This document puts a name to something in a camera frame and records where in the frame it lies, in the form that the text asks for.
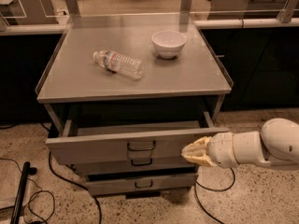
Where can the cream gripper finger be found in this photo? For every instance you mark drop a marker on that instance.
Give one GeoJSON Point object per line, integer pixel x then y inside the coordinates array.
{"type": "Point", "coordinates": [201, 159]}
{"type": "Point", "coordinates": [198, 146]}

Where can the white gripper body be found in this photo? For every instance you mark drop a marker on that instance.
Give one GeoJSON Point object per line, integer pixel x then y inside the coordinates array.
{"type": "Point", "coordinates": [221, 149]}

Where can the grey top drawer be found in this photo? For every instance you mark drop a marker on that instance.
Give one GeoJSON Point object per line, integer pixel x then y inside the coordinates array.
{"type": "Point", "coordinates": [138, 142]}

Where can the grey drawer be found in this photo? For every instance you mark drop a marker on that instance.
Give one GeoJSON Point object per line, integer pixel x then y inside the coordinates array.
{"type": "Point", "coordinates": [140, 184]}
{"type": "Point", "coordinates": [134, 165]}
{"type": "Point", "coordinates": [138, 142]}

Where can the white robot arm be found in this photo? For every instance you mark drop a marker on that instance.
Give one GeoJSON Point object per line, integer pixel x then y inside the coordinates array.
{"type": "Point", "coordinates": [275, 146]}

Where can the grey drawer cabinet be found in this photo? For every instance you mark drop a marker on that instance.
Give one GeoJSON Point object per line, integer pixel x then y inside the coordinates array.
{"type": "Point", "coordinates": [126, 94]}

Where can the grey bottom drawer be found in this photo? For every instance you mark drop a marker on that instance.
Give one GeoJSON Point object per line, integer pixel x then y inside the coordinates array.
{"type": "Point", "coordinates": [140, 184]}

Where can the grey middle drawer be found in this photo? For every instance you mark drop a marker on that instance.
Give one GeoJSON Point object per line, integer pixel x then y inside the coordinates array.
{"type": "Point", "coordinates": [134, 165]}

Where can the white ceramic bowl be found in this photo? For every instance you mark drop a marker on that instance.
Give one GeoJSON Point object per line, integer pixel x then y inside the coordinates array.
{"type": "Point", "coordinates": [168, 43]}

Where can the clear plastic water bottle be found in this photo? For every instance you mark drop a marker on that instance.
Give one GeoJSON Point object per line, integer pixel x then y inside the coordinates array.
{"type": "Point", "coordinates": [117, 63]}

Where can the background desk right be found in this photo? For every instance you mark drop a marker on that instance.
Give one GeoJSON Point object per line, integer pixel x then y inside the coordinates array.
{"type": "Point", "coordinates": [244, 9]}

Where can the background desk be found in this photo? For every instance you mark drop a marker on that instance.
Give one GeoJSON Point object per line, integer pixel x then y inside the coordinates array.
{"type": "Point", "coordinates": [244, 9]}
{"type": "Point", "coordinates": [28, 12]}

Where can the black pole on floor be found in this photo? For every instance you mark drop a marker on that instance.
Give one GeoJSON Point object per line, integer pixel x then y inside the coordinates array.
{"type": "Point", "coordinates": [26, 170]}

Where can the background desk left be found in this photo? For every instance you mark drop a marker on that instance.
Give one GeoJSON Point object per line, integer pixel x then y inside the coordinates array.
{"type": "Point", "coordinates": [28, 12]}

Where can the left metal post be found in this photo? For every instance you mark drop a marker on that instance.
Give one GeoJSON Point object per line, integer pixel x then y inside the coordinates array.
{"type": "Point", "coordinates": [72, 6]}

